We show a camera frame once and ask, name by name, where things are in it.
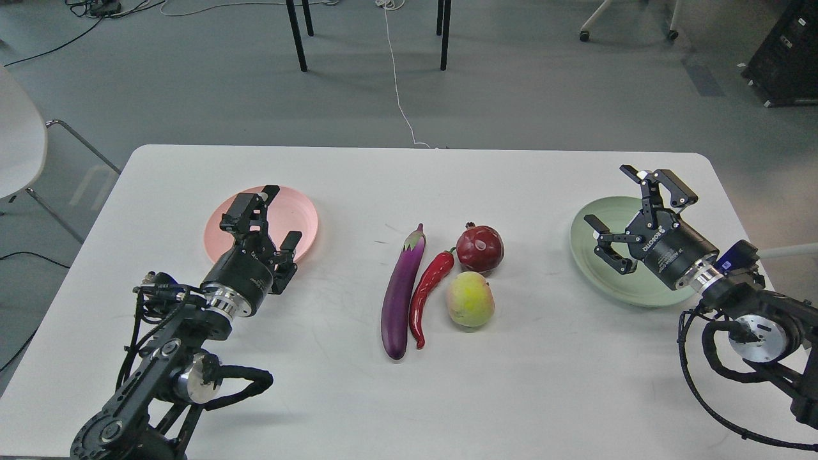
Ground red pomegranate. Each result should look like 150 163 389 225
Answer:
455 222 504 273

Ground pink plate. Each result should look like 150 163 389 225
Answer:
203 186 319 264

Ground white chair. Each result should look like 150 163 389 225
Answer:
1 68 121 244

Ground white rolling chair base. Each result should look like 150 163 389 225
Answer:
578 0 686 43

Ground black table leg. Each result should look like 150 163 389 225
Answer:
284 0 309 73
302 0 314 36
439 0 452 71
435 0 444 36

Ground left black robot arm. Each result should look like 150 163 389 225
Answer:
70 185 302 459

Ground red chili pepper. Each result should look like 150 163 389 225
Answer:
408 247 456 349

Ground green plate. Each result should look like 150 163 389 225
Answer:
570 196 695 307

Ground black floor cables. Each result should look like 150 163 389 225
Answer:
0 0 168 68

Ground black equipment case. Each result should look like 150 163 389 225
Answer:
742 1 817 107

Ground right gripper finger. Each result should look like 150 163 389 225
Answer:
620 164 698 224
583 213 644 275

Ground yellow green peach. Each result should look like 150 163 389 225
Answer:
446 272 495 327

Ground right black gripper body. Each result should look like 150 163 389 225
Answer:
625 208 719 290

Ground white floor cable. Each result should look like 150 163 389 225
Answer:
374 0 442 150

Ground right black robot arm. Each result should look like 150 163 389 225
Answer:
584 165 817 452

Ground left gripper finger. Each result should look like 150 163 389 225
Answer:
220 185 280 238
274 231 303 264

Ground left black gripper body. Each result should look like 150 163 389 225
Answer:
201 243 298 318

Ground purple eggplant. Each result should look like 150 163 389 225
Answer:
380 223 426 360

